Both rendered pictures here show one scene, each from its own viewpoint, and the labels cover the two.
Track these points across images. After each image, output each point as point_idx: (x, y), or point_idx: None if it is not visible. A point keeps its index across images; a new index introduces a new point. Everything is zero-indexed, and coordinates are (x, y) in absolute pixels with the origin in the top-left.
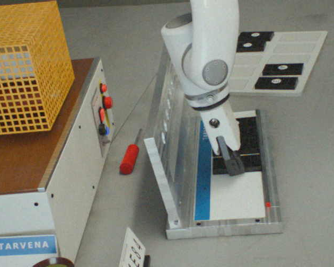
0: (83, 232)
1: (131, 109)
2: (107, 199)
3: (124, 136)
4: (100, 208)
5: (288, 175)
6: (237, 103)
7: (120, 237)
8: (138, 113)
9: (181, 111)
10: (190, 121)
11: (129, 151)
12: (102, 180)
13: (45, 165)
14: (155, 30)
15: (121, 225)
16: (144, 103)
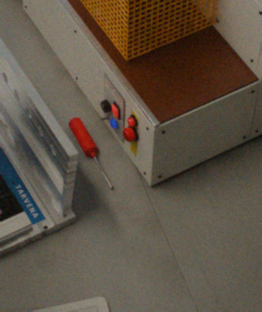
0: (54, 52)
1: (169, 237)
2: (65, 90)
3: (130, 182)
4: (62, 79)
5: None
6: (32, 292)
7: (19, 58)
8: (150, 231)
9: (37, 156)
10: (58, 214)
11: (84, 135)
12: (93, 111)
13: None
14: None
15: (27, 68)
16: (161, 256)
